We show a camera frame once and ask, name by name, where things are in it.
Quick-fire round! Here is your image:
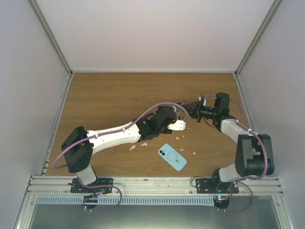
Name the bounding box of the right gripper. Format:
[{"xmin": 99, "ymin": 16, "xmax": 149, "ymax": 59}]
[{"xmin": 182, "ymin": 99, "xmax": 217, "ymax": 123}]

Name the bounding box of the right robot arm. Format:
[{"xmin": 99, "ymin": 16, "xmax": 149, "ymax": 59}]
[{"xmin": 183, "ymin": 93, "xmax": 275, "ymax": 193}]

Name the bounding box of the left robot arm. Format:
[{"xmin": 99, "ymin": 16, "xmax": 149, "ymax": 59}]
[{"xmin": 61, "ymin": 106, "xmax": 185, "ymax": 193}]

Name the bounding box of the light blue cased phone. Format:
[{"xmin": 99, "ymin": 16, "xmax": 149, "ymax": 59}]
[{"xmin": 157, "ymin": 144, "xmax": 187, "ymax": 171}]

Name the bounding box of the white debris pile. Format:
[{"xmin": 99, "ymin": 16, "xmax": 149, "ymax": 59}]
[{"xmin": 129, "ymin": 135, "xmax": 185, "ymax": 150}]

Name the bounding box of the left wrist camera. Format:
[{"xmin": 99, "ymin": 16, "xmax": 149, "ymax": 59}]
[{"xmin": 167, "ymin": 120, "xmax": 186, "ymax": 131}]

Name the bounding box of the slotted cable duct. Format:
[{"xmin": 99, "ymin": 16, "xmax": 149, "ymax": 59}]
[{"xmin": 36, "ymin": 195, "xmax": 214, "ymax": 206}]

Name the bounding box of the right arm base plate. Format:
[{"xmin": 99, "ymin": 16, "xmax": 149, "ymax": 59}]
[{"xmin": 195, "ymin": 178, "xmax": 239, "ymax": 194}]

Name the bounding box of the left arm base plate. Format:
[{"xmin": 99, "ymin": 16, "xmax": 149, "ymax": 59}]
[{"xmin": 68, "ymin": 178, "xmax": 113, "ymax": 194}]

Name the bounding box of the aluminium front rail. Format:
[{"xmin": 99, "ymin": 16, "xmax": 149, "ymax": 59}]
[{"xmin": 26, "ymin": 176, "xmax": 283, "ymax": 196}]

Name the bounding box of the right aluminium frame post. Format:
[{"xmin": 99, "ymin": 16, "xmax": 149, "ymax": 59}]
[{"xmin": 234, "ymin": 0, "xmax": 283, "ymax": 78}]

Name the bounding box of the aluminium frame post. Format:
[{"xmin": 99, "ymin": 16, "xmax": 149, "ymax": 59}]
[
  {"xmin": 234, "ymin": 0, "xmax": 283, "ymax": 78},
  {"xmin": 28, "ymin": 0, "xmax": 73, "ymax": 78}
]

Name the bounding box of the left aluminium frame post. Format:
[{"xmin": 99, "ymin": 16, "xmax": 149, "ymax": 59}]
[{"xmin": 28, "ymin": 0, "xmax": 73, "ymax": 78}]

